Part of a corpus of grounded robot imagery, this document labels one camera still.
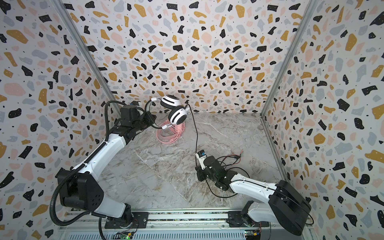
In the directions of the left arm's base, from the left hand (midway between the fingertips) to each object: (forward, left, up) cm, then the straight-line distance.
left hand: (156, 112), depth 81 cm
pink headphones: (+9, 0, -30) cm, 32 cm away
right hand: (-22, -20, -20) cm, 36 cm away
